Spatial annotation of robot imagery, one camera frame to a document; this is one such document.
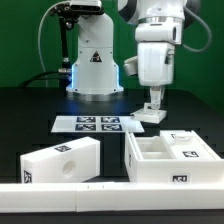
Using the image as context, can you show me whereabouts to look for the small white cabinet panel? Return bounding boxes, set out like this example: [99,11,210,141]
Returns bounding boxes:
[160,130,220,161]

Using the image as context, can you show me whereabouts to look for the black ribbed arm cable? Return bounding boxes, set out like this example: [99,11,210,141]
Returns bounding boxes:
[181,5,213,54]

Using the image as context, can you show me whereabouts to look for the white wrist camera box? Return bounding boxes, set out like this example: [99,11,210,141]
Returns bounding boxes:
[124,56,138,76]

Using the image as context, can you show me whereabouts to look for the grey white cable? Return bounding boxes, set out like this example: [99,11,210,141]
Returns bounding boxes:
[37,0,71,88]

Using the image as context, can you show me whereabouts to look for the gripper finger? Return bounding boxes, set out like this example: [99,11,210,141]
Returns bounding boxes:
[150,86,164,110]

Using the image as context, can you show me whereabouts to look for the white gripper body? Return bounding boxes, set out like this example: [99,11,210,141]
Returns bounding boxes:
[138,42,175,86]

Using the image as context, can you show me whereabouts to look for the white marker sheet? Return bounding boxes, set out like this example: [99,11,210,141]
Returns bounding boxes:
[51,116,144,133]

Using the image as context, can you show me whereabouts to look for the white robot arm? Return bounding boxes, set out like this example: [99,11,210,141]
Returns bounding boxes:
[67,0,200,110]

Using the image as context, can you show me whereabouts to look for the white front fence bar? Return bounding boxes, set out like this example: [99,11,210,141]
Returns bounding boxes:
[0,182,224,213]

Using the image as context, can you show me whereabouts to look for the black base cables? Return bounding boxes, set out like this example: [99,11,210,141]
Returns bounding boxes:
[18,70,69,89]

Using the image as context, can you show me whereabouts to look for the white cabinet block with hole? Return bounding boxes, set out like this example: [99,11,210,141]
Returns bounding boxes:
[20,137,100,183]

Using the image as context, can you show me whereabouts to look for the white cabinet body box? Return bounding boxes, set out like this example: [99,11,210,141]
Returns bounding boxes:
[124,132,224,184]

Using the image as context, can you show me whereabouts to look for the black camera on stand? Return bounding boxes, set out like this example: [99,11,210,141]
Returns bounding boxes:
[50,0,104,89]

